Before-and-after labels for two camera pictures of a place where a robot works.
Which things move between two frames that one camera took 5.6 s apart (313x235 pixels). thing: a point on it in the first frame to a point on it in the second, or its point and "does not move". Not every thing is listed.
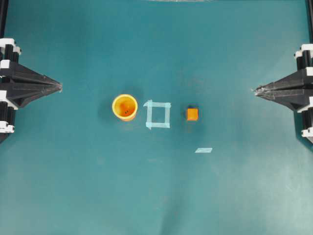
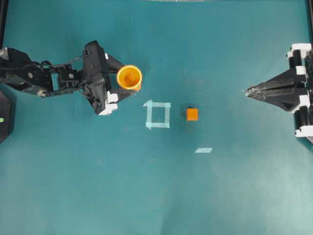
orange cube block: (192, 114) does not move
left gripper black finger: (21, 75) to (114, 64)
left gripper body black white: (9, 53) to (95, 82)
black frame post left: (4, 10) does not move
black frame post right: (309, 5) does not move
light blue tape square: (149, 124) does not move
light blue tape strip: (203, 150) does not move
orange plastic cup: (124, 107) to (129, 77)
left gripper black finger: (23, 95) to (123, 93)
